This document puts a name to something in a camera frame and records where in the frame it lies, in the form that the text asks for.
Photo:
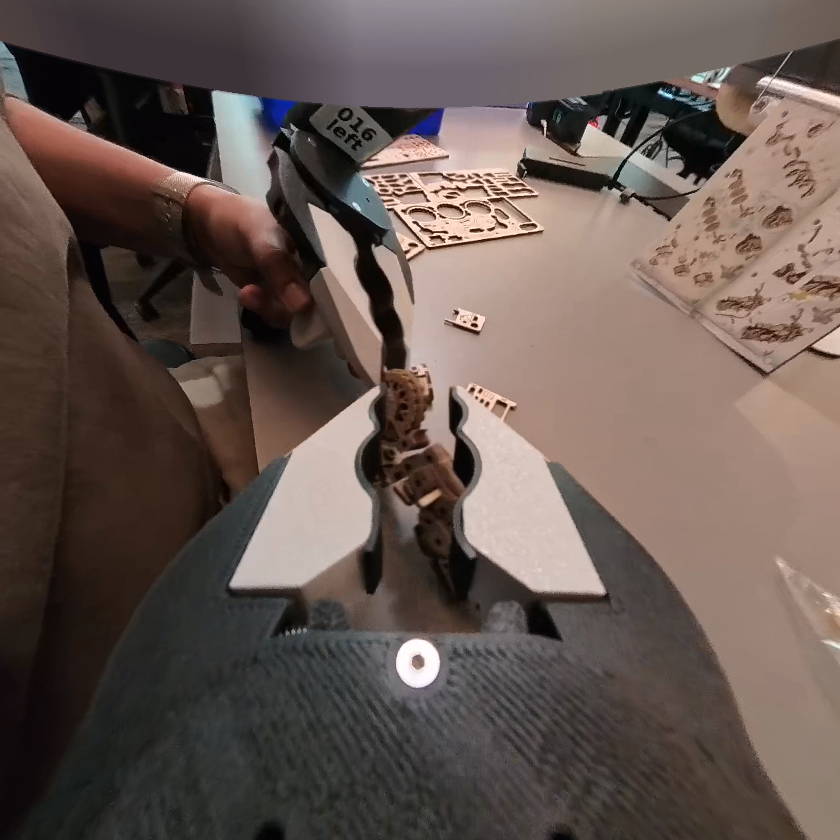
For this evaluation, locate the small wooden puzzle piece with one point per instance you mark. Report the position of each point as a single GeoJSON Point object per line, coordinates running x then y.
{"type": "Point", "coordinates": [466, 319]}

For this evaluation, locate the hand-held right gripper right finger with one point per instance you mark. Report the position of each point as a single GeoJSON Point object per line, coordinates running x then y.
{"type": "Point", "coordinates": [525, 518]}

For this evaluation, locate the black power strip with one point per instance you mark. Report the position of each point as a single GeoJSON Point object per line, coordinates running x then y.
{"type": "Point", "coordinates": [558, 169]}

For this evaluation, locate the clear plastic bag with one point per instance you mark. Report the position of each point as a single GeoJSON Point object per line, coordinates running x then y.
{"type": "Point", "coordinates": [817, 604]}

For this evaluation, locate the person's pale trousers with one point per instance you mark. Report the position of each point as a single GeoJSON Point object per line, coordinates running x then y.
{"type": "Point", "coordinates": [216, 407]}

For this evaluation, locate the slotted wooden puzzle piece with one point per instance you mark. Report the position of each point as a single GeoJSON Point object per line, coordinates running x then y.
{"type": "Point", "coordinates": [489, 397]}

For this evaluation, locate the black box device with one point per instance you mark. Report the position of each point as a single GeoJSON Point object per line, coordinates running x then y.
{"type": "Point", "coordinates": [558, 118]}

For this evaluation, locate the black chair base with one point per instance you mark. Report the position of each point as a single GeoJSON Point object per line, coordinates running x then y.
{"type": "Point", "coordinates": [108, 289]}

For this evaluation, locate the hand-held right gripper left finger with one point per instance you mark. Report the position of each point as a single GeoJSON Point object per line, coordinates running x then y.
{"type": "Point", "coordinates": [302, 525]}

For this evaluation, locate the wooden puzzle sheet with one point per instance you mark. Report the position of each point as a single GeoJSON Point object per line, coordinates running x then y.
{"type": "Point", "coordinates": [522, 184]}
{"type": "Point", "coordinates": [525, 226]}
{"type": "Point", "coordinates": [420, 151]}

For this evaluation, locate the blue bin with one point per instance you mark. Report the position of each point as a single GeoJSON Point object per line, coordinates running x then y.
{"type": "Point", "coordinates": [272, 108]}

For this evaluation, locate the person's left hand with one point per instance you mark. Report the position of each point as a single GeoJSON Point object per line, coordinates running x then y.
{"type": "Point", "coordinates": [243, 243]}

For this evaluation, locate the instruction booklet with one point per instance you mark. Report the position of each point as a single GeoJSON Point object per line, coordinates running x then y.
{"type": "Point", "coordinates": [754, 249]}

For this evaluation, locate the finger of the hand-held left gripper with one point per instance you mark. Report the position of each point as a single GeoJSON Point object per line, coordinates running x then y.
{"type": "Point", "coordinates": [400, 269]}
{"type": "Point", "coordinates": [351, 328]}

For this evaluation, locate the wooden puzzle model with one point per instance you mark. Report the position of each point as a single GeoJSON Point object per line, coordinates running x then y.
{"type": "Point", "coordinates": [426, 466]}

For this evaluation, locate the person's brown shirt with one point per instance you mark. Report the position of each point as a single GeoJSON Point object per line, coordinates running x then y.
{"type": "Point", "coordinates": [79, 426]}

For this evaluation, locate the person's left forearm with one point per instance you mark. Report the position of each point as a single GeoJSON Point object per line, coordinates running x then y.
{"type": "Point", "coordinates": [98, 184]}

